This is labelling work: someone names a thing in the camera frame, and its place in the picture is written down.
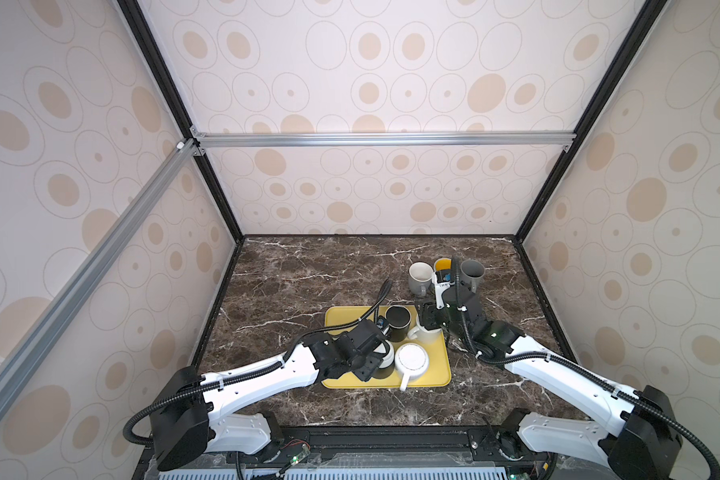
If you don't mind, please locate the black mug white base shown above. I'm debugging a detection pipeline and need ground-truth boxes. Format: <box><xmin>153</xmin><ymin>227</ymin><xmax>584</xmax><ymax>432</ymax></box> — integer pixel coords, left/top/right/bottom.
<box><xmin>372</xmin><ymin>341</ymin><xmax>395</xmax><ymax>380</ymax></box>

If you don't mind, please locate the large grey mug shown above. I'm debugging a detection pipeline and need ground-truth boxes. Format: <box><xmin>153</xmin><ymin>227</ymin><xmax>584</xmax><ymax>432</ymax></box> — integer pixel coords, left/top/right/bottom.
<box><xmin>460</xmin><ymin>259</ymin><xmax>486</xmax><ymax>294</ymax></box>

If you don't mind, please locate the blue mug yellow inside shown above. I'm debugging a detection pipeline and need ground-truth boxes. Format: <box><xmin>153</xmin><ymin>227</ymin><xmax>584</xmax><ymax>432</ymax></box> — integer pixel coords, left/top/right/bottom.
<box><xmin>433</xmin><ymin>258</ymin><xmax>453</xmax><ymax>284</ymax></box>

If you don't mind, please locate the small grey mug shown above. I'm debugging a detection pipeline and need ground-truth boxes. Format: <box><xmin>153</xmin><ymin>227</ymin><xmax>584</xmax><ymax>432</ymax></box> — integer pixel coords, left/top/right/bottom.
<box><xmin>408</xmin><ymin>262</ymin><xmax>434</xmax><ymax>298</ymax></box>

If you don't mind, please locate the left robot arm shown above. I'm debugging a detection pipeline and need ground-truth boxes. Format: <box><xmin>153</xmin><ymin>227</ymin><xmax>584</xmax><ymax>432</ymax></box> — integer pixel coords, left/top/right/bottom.
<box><xmin>122</xmin><ymin>319</ymin><xmax>393</xmax><ymax>471</ymax></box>

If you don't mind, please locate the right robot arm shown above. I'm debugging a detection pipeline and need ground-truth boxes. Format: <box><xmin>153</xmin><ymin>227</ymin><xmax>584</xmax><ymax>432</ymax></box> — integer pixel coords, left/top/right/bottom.
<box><xmin>416</xmin><ymin>285</ymin><xmax>720</xmax><ymax>479</ymax></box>

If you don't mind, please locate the cream white mug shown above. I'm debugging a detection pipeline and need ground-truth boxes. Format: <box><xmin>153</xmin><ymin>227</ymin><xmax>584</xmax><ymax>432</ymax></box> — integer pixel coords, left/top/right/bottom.
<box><xmin>407</xmin><ymin>322</ymin><xmax>442</xmax><ymax>345</ymax></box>

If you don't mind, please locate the white mug upside down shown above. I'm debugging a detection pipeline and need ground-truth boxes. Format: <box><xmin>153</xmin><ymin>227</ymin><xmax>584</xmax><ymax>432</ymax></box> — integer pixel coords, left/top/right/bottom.
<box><xmin>395</xmin><ymin>343</ymin><xmax>430</xmax><ymax>391</ymax></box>

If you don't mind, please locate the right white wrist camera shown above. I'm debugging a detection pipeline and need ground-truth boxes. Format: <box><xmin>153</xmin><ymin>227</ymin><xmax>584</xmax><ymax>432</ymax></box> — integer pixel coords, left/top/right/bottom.
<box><xmin>432</xmin><ymin>269</ymin><xmax>453</xmax><ymax>310</ymax></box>

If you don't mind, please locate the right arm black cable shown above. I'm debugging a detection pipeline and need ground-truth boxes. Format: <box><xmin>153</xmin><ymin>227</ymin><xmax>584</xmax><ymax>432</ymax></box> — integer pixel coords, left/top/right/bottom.
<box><xmin>449</xmin><ymin>257</ymin><xmax>487</xmax><ymax>361</ymax></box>

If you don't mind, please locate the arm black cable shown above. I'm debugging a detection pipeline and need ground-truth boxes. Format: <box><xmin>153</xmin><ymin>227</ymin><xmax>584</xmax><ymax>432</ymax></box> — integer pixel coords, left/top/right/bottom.
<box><xmin>287</xmin><ymin>277</ymin><xmax>394</xmax><ymax>355</ymax></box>
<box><xmin>449</xmin><ymin>257</ymin><xmax>487</xmax><ymax>361</ymax></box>

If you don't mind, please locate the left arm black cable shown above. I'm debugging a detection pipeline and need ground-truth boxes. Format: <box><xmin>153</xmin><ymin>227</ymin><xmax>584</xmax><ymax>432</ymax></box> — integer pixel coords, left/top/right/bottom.
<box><xmin>287</xmin><ymin>277</ymin><xmax>394</xmax><ymax>355</ymax></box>

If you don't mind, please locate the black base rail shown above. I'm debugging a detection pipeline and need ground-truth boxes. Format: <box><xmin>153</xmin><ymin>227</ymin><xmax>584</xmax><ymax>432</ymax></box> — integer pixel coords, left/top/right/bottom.
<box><xmin>147</xmin><ymin>424</ymin><xmax>559</xmax><ymax>479</ymax></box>

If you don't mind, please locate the horizontal aluminium rail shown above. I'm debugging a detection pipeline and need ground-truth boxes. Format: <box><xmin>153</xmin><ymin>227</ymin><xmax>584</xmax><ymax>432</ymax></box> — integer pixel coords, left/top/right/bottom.
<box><xmin>197</xmin><ymin>130</ymin><xmax>576</xmax><ymax>148</ymax></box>

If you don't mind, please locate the left slanted aluminium rail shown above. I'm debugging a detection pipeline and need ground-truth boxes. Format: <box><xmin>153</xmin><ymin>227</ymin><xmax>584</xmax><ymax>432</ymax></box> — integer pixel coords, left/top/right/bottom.
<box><xmin>0</xmin><ymin>138</ymin><xmax>199</xmax><ymax>421</ymax></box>

